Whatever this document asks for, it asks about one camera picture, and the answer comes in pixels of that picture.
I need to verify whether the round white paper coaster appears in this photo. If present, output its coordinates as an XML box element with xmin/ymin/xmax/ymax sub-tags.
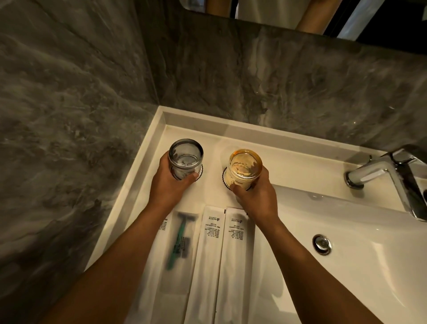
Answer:
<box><xmin>222</xmin><ymin>166</ymin><xmax>258</xmax><ymax>191</ymax></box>
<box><xmin>168</xmin><ymin>163</ymin><xmax>205</xmax><ymax>182</ymax></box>

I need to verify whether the grey glass tumbler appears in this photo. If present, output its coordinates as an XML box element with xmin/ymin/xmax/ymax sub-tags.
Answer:
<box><xmin>168</xmin><ymin>138</ymin><xmax>205</xmax><ymax>182</ymax></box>

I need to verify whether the person's left hand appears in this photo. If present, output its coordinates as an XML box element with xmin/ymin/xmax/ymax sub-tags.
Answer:
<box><xmin>148</xmin><ymin>150</ymin><xmax>199</xmax><ymax>218</ymax></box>

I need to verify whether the wall mirror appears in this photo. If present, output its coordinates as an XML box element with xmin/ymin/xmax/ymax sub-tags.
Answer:
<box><xmin>178</xmin><ymin>0</ymin><xmax>427</xmax><ymax>56</ymax></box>

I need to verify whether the amber glass tumbler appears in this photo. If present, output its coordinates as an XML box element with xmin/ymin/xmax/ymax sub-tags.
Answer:
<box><xmin>224</xmin><ymin>148</ymin><xmax>263</xmax><ymax>191</ymax></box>

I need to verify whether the chrome drain stopper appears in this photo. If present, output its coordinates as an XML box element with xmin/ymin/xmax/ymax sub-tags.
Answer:
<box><xmin>312</xmin><ymin>234</ymin><xmax>333</xmax><ymax>256</ymax></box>

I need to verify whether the white toothbrush packet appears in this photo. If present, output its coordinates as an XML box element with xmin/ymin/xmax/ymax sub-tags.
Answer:
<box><xmin>215</xmin><ymin>207</ymin><xmax>257</xmax><ymax>324</ymax></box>
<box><xmin>125</xmin><ymin>219</ymin><xmax>174</xmax><ymax>324</ymax></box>
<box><xmin>184</xmin><ymin>206</ymin><xmax>228</xmax><ymax>324</ymax></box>

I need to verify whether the person's right forearm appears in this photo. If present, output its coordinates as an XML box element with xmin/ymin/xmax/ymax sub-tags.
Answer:
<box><xmin>248</xmin><ymin>213</ymin><xmax>384</xmax><ymax>324</ymax></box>

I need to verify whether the person's left forearm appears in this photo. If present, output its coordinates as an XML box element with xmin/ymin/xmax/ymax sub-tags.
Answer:
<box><xmin>40</xmin><ymin>203</ymin><xmax>181</xmax><ymax>324</ymax></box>

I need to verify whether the white sink counter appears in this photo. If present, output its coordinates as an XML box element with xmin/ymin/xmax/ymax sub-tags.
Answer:
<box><xmin>85</xmin><ymin>105</ymin><xmax>427</xmax><ymax>324</ymax></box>

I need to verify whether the person's right hand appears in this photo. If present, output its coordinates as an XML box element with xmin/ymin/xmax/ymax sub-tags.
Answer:
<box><xmin>230</xmin><ymin>165</ymin><xmax>279</xmax><ymax>225</ymax></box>

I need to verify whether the chrome faucet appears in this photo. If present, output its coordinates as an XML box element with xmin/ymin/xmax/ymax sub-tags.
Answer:
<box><xmin>344</xmin><ymin>148</ymin><xmax>427</xmax><ymax>223</ymax></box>

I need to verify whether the green razor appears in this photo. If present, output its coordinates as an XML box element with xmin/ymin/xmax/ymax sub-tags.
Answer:
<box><xmin>159</xmin><ymin>211</ymin><xmax>205</xmax><ymax>296</ymax></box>

